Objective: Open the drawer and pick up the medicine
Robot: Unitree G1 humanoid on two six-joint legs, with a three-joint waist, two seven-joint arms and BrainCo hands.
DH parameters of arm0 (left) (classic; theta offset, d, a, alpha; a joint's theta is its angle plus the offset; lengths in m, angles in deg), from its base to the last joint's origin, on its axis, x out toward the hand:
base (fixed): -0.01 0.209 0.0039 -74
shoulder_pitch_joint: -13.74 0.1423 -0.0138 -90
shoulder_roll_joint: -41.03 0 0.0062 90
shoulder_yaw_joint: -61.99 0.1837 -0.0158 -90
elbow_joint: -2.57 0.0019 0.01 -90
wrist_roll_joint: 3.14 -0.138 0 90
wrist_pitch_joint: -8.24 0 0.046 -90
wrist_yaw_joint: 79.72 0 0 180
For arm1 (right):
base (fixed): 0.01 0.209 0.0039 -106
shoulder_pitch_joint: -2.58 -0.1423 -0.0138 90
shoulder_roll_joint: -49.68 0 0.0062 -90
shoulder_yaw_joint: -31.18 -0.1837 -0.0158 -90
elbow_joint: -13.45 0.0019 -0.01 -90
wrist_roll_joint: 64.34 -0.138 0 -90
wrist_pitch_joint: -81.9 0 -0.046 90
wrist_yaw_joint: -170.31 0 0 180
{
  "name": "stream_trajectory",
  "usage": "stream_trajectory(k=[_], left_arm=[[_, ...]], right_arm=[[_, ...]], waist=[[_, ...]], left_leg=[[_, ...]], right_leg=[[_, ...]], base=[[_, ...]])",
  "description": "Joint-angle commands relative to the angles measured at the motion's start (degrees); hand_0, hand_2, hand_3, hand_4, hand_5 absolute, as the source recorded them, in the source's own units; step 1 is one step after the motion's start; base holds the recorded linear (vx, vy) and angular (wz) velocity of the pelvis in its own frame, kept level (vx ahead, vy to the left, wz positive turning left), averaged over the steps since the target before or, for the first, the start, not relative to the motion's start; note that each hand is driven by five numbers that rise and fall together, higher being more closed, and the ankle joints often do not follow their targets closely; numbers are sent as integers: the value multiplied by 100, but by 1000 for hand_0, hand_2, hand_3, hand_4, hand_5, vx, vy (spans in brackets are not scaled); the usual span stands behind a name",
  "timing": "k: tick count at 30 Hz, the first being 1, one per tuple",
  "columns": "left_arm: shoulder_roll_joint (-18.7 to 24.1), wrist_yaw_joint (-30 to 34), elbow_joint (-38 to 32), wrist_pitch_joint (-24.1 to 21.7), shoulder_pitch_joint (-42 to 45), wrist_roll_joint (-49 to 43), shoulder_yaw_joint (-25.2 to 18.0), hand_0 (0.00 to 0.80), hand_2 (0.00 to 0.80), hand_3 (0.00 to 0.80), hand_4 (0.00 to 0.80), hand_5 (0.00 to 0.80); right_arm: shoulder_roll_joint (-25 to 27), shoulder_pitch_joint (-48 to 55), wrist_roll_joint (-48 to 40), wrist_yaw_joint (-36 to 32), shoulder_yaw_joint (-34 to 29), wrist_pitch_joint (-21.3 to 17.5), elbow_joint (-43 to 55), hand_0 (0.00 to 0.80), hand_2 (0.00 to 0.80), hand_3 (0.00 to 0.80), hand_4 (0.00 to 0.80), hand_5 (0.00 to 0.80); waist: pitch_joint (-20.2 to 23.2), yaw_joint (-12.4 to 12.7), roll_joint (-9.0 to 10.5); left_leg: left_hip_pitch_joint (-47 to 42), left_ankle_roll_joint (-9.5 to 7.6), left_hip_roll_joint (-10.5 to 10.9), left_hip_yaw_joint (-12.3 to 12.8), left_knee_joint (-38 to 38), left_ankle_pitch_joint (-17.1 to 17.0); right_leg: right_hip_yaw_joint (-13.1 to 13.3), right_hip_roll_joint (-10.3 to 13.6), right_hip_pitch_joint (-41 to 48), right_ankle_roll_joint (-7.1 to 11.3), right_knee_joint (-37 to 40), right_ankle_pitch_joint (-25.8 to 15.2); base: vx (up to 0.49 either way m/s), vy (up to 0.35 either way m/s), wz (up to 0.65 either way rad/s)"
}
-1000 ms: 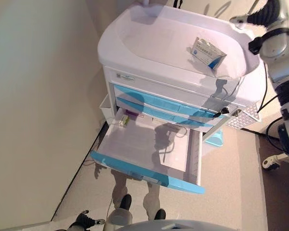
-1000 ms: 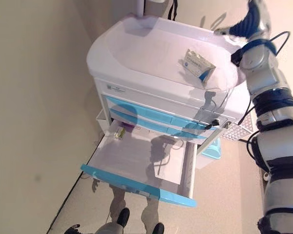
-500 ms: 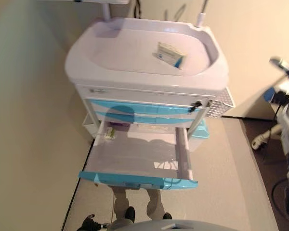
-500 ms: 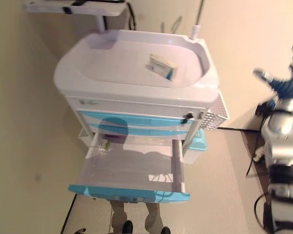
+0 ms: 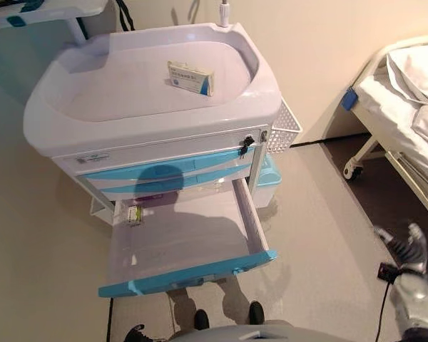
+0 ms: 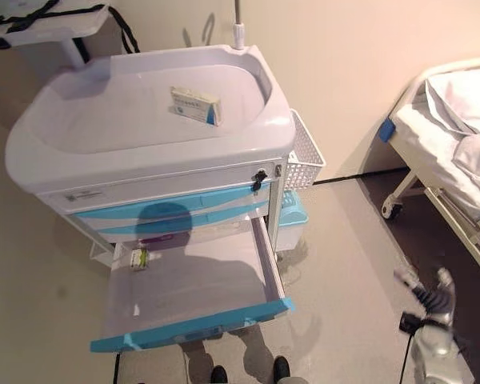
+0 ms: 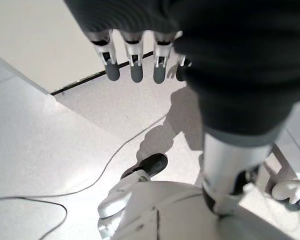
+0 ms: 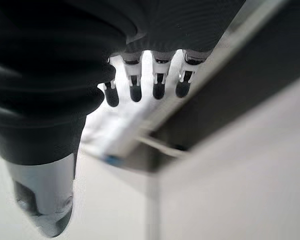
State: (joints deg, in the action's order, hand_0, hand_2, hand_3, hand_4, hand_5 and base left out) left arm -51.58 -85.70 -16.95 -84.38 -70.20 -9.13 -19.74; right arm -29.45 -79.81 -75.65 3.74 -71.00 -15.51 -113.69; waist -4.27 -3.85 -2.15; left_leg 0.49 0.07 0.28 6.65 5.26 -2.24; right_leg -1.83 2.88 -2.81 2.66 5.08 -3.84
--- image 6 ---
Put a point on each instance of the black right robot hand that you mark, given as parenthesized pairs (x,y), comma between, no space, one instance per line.
(432,302)

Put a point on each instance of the white blue medicine box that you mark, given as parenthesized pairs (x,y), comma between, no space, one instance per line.
(194,106)

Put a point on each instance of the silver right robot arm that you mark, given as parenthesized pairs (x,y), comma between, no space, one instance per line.
(436,352)

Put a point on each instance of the black baseboard strip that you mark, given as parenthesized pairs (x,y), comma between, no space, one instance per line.
(360,176)
(117,368)

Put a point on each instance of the silver right robot leg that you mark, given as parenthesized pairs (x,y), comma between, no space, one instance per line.
(282,368)

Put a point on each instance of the light blue waste bin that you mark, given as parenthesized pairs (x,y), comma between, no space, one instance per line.
(292,216)

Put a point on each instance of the blue bed corner bumper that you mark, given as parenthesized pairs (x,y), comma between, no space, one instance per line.
(387,131)

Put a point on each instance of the white bedding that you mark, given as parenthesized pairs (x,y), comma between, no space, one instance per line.
(456,120)

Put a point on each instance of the white perforated side basket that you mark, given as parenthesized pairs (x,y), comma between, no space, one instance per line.
(304,160)

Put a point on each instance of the metal cart latch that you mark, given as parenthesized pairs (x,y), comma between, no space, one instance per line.
(278,171)

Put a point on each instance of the black cart keys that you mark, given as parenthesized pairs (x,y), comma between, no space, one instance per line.
(259,180)

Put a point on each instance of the small green label bottle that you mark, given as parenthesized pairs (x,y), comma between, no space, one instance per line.
(140,260)

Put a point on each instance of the white medical cart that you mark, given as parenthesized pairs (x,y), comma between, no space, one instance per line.
(144,160)

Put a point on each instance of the grey infusion pole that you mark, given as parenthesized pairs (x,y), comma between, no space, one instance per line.
(238,28)

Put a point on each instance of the cart label sticker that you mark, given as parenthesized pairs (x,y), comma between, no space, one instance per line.
(84,195)

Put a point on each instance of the white overbed table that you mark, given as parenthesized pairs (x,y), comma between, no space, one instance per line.
(44,32)

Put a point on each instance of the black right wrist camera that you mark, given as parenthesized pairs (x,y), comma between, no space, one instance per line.
(410,323)

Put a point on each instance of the white bed side rail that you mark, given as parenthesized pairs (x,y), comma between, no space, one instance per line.
(464,232)

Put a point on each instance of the white hospital bed frame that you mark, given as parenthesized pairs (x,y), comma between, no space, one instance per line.
(440,196)

